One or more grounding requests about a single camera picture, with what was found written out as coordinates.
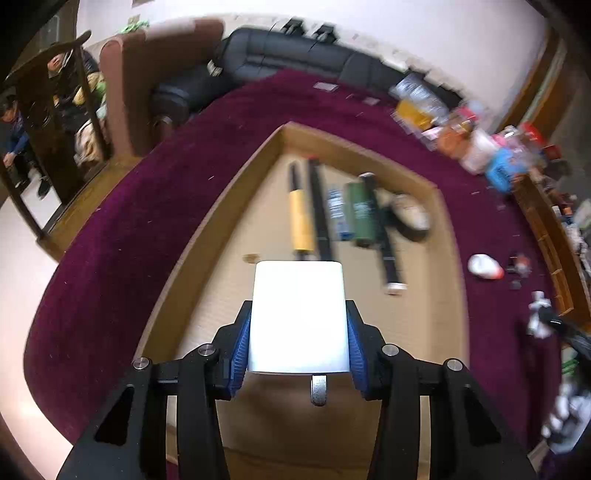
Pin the black marker with red cap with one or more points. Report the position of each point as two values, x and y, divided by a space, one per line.
321 217

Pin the yellow black pen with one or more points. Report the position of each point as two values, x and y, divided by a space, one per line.
300 217

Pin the dark wooden frame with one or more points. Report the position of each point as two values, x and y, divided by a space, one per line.
41 115

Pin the cardboard box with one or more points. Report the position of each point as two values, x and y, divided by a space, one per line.
258 221

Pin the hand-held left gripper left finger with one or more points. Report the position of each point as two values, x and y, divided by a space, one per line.
240 355

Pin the clear jar with blue label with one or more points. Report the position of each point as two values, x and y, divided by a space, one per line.
505 168

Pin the yellow tape roll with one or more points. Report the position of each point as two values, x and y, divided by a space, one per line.
413 115

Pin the black leather sofa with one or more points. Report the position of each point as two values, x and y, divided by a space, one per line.
277 50

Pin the green case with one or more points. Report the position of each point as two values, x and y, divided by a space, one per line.
360 212

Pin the white bottle with orange cap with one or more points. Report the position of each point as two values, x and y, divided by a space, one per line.
482 265

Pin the small flat packet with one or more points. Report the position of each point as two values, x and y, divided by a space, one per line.
325 86
370 101

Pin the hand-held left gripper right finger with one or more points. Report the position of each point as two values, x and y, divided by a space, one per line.
358 355

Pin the white tub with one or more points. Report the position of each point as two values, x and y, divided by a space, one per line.
480 150

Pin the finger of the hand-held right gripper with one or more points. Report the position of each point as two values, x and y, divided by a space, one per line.
570 334

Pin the jar with orange label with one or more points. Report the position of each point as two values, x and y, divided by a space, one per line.
452 141

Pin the white charger with prongs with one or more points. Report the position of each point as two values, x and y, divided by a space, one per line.
298 318

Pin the thick black white-ended marker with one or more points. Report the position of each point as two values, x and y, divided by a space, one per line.
388 258

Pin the clear jar with red lid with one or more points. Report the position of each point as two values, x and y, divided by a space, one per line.
533 136

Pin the black tape roll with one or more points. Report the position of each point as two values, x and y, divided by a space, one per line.
415 233

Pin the clear blue pen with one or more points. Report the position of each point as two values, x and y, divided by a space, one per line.
337 207

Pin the brown chair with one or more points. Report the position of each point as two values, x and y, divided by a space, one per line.
134 92

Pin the clear case with red insert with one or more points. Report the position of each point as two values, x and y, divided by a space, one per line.
521 264

